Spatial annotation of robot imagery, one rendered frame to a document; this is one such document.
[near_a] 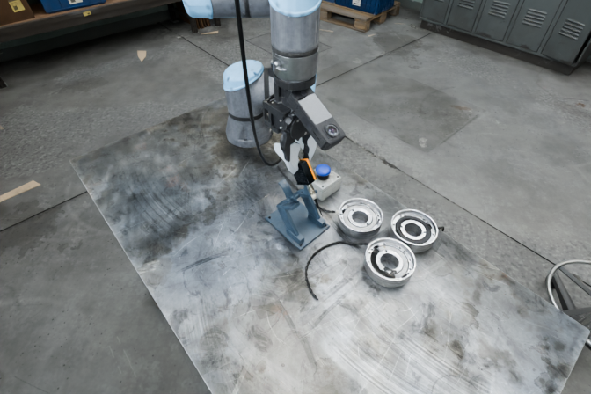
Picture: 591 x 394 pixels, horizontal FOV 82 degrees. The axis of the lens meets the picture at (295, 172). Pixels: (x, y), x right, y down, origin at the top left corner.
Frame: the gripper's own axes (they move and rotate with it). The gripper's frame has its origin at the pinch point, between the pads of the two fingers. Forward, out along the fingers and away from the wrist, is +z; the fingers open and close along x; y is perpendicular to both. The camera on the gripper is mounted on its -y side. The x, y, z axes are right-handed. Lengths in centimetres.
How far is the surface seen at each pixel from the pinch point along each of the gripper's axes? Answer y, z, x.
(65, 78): 307, 101, -3
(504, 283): -40.6, 19.5, -21.4
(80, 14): 323, 58, -39
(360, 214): -8.2, 18.0, -12.5
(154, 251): 17.6, 19.8, 29.6
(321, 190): 2.6, 15.8, -9.7
